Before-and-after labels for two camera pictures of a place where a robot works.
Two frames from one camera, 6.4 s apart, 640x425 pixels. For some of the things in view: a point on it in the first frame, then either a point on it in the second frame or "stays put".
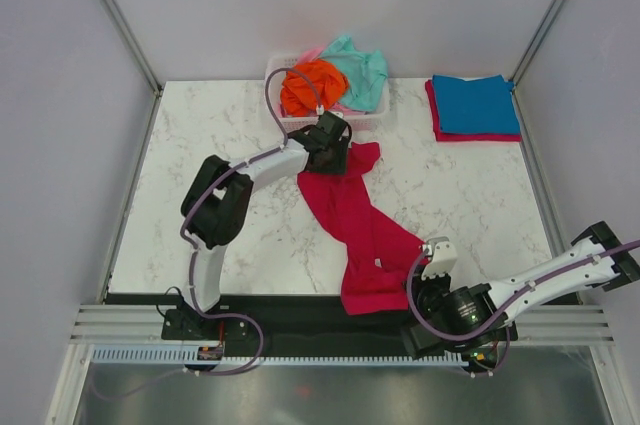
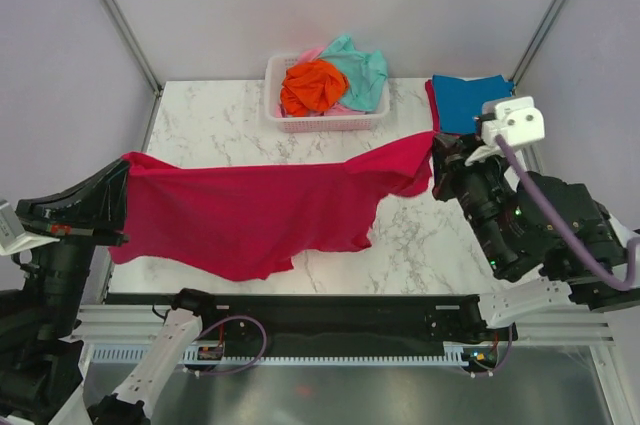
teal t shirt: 366,73 stays put
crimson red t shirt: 379,253 -> 247,223
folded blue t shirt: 480,106 stays put
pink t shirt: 310,55 stays put
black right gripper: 418,284 -> 449,161
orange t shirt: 328,81 stays put
